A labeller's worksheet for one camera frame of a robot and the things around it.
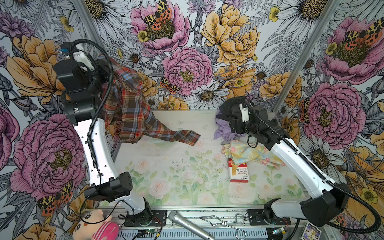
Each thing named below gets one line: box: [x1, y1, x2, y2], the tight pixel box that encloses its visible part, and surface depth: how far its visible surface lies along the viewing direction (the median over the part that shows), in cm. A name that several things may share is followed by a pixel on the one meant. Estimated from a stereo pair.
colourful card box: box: [299, 222, 322, 240], surface depth 70 cm
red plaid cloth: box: [102, 57, 201, 147], surface depth 74 cm
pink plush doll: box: [66, 199, 120, 240], surface depth 67 cm
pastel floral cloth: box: [221, 139, 286, 170], surface depth 93 cm
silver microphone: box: [168, 210, 215, 240], surface depth 72 cm
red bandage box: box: [227, 157, 250, 183], surface depth 87 cm
